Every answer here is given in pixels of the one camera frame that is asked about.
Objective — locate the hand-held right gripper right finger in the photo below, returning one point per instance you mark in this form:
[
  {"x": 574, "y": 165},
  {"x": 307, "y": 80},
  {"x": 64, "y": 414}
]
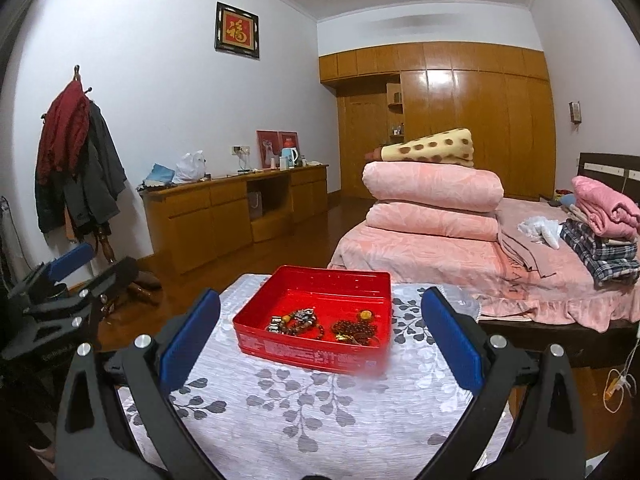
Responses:
[{"x": 452, "y": 340}]

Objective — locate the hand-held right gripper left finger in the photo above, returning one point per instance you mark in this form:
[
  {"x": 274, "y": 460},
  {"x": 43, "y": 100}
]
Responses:
[{"x": 190, "y": 340}]

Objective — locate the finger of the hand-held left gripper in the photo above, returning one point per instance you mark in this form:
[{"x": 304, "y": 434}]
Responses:
[
  {"x": 120, "y": 272},
  {"x": 67, "y": 266}
]

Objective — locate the silver metal wristwatch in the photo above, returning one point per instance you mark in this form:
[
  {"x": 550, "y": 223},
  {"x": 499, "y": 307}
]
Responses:
[{"x": 275, "y": 325}]

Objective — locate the red tin box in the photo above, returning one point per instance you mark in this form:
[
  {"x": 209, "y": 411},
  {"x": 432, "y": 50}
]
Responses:
[{"x": 310, "y": 352}]

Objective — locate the wooden coat rack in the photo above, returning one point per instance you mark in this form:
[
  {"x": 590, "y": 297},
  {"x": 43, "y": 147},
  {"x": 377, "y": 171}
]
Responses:
[{"x": 102, "y": 240}]

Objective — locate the bed with pink bedspread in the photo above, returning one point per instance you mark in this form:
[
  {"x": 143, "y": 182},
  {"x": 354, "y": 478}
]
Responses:
[{"x": 425, "y": 265}]

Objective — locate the dark coats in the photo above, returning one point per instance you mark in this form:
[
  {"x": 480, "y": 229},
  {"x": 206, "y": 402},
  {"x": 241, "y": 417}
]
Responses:
[{"x": 95, "y": 175}]

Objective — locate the wooden sideboard cabinet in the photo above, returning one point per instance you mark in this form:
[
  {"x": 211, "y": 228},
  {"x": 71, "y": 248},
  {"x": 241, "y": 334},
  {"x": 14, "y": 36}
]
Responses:
[{"x": 200, "y": 220}]

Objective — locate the beige cloth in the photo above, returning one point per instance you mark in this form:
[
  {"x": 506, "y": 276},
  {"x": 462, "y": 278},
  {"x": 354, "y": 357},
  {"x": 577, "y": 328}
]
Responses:
[{"x": 525, "y": 255}]

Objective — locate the white grey leaf tablecloth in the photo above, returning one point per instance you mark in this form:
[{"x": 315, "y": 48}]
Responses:
[{"x": 280, "y": 410}]

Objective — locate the red garment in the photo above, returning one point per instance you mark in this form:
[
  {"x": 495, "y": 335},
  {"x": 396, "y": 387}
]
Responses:
[{"x": 62, "y": 130}]

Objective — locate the crumpled white plastic bag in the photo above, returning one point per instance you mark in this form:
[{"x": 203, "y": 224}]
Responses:
[{"x": 542, "y": 230}]

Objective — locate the grey paper bag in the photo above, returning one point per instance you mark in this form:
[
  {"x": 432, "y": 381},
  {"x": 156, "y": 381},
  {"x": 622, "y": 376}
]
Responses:
[{"x": 255, "y": 206}]

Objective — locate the plaid clothing pile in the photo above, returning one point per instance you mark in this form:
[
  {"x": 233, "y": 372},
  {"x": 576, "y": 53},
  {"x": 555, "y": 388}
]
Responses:
[{"x": 600, "y": 255}]

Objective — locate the yellow spotted pillow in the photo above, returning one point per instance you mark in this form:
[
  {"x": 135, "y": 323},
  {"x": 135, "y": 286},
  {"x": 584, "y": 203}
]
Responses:
[{"x": 435, "y": 150}]

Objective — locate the red picture board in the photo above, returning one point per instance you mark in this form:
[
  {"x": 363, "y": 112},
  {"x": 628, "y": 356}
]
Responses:
[
  {"x": 289, "y": 139},
  {"x": 267, "y": 145}
]

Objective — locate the light blue electric kettle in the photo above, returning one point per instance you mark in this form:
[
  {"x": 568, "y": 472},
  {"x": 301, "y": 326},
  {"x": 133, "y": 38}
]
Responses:
[{"x": 290, "y": 157}]

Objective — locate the folded dark pink blanket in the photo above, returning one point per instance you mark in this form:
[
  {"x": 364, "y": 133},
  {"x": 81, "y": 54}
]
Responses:
[{"x": 607, "y": 205}]

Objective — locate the wooden wardrobe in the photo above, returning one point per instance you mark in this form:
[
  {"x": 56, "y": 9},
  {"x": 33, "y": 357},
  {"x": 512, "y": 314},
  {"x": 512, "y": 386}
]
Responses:
[{"x": 475, "y": 130}]

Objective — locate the dark wooden headboard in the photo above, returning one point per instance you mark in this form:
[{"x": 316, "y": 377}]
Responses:
[{"x": 605, "y": 162}]

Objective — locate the framed red gold picture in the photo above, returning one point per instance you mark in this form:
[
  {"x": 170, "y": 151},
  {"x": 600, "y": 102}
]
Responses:
[{"x": 237, "y": 30}]

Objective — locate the wall power socket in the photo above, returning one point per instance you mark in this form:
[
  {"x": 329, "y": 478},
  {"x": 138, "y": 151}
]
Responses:
[{"x": 241, "y": 150}]

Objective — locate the wall control panel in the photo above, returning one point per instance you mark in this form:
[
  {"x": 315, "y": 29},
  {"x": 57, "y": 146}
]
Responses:
[{"x": 575, "y": 112}]

